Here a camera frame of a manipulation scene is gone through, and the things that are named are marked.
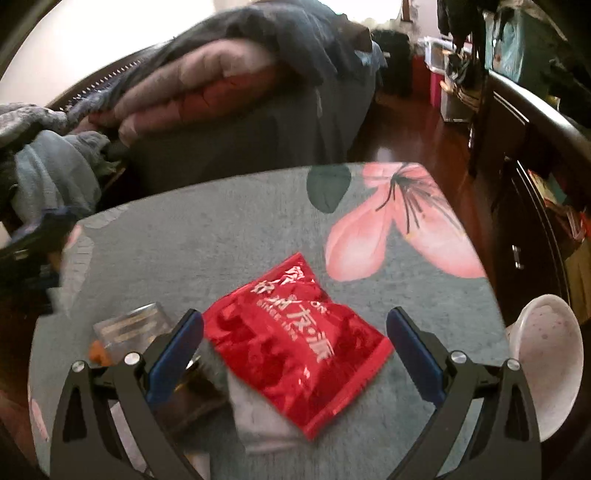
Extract crumpled white tissue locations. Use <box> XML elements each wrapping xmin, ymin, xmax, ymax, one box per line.
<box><xmin>226</xmin><ymin>364</ymin><xmax>324</xmax><ymax>455</ymax></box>

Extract clear plastic wrapper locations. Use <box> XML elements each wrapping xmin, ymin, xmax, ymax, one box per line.
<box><xmin>92</xmin><ymin>302</ymin><xmax>175</xmax><ymax>366</ymax></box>

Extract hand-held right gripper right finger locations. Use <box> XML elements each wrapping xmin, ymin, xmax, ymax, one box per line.
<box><xmin>385</xmin><ymin>306</ymin><xmax>542</xmax><ymax>480</ymax></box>

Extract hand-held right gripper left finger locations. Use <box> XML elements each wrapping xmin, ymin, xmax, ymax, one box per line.
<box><xmin>50</xmin><ymin>308</ymin><xmax>213</xmax><ymax>480</ymax></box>

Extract teal bag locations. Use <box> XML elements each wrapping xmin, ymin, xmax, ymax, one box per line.
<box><xmin>488</xmin><ymin>8</ymin><xmax>560</xmax><ymax>85</ymax></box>

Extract dark blue blanket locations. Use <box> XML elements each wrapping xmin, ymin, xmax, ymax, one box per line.
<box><xmin>152</xmin><ymin>4</ymin><xmax>385</xmax><ymax>89</ymax></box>

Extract dark wooden cabinet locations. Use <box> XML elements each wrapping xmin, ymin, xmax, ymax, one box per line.
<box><xmin>470</xmin><ymin>69</ymin><xmax>591</xmax><ymax>326</ymax></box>

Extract bed with grey sheet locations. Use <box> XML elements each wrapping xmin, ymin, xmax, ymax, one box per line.
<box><xmin>124</xmin><ymin>46</ymin><xmax>385</xmax><ymax>197</ymax></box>

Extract light blue cloth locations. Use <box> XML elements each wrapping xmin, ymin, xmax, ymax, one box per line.
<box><xmin>11</xmin><ymin>129</ymin><xmax>112</xmax><ymax>224</ymax></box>

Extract dark hanging clothes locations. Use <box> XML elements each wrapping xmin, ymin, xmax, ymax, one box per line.
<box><xmin>436</xmin><ymin>0</ymin><xmax>486</xmax><ymax>38</ymax></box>

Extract row of colourful books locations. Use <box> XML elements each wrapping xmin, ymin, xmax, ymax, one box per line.
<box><xmin>530</xmin><ymin>170</ymin><xmax>591</xmax><ymax>241</ymax></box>

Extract grey knit cloth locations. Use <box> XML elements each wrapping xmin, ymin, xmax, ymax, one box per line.
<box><xmin>0</xmin><ymin>103</ymin><xmax>71</xmax><ymax>149</ymax></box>

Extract black suitcase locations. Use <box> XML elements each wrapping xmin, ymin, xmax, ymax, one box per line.
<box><xmin>370</xmin><ymin>29</ymin><xmax>413</xmax><ymax>99</ymax></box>

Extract pink quilt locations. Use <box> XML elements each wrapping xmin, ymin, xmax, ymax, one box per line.
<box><xmin>88</xmin><ymin>39</ymin><xmax>289</xmax><ymax>141</ymax></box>

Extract clear storage box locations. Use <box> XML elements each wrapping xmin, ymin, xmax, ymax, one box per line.
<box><xmin>418</xmin><ymin>37</ymin><xmax>463</xmax><ymax>75</ymax></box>

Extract red foil snack packet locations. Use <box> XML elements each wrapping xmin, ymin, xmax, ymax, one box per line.
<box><xmin>203</xmin><ymin>252</ymin><xmax>394</xmax><ymax>440</ymax></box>

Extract pink dotted waste bin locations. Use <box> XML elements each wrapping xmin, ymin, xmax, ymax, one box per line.
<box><xmin>505</xmin><ymin>294</ymin><xmax>583</xmax><ymax>441</ymax></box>

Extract red storage box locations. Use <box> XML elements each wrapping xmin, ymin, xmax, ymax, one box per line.
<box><xmin>411</xmin><ymin>53</ymin><xmax>433</xmax><ymax>96</ymax></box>

